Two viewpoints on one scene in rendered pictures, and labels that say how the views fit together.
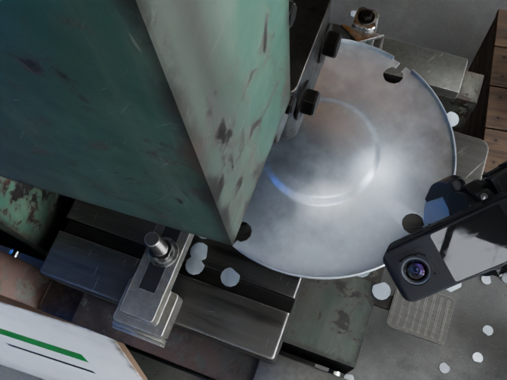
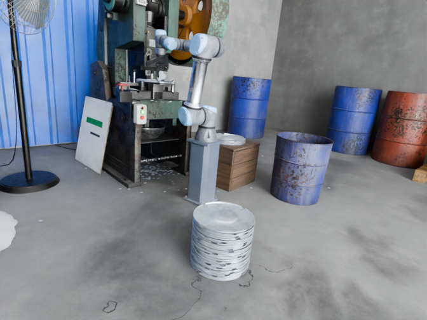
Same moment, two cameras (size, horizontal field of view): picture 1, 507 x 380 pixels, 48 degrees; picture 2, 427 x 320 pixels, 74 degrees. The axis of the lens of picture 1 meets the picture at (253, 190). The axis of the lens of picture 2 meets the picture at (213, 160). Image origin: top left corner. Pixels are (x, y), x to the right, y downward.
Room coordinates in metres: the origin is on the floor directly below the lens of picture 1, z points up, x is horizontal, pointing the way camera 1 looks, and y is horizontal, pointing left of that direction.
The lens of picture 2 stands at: (-1.85, -1.17, 0.88)
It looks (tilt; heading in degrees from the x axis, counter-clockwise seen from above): 17 degrees down; 15
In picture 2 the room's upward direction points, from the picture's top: 5 degrees clockwise
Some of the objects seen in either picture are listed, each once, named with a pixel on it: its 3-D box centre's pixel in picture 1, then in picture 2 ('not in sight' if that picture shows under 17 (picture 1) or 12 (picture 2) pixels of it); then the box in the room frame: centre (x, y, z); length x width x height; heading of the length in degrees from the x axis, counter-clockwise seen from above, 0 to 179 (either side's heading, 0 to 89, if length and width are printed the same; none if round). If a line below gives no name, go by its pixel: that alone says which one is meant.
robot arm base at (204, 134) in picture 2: not in sight; (206, 132); (-0.06, -0.63, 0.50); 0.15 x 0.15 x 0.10
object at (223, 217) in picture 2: not in sight; (223, 216); (-0.68, -0.94, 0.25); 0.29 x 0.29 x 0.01
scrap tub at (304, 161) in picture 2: not in sight; (298, 167); (0.38, -1.28, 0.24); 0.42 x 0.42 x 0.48
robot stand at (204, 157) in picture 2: not in sight; (203, 170); (-0.06, -0.63, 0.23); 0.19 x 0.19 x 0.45; 69
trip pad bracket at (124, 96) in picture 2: not in sight; (124, 103); (-0.07, -0.01, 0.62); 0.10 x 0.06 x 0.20; 149
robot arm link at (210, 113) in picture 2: not in sight; (206, 115); (-0.06, -0.63, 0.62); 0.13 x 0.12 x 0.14; 147
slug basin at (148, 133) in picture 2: not in sight; (145, 130); (0.32, 0.03, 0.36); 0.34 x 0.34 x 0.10
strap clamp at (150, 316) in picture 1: (159, 258); (128, 82); (0.17, 0.12, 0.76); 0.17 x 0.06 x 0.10; 149
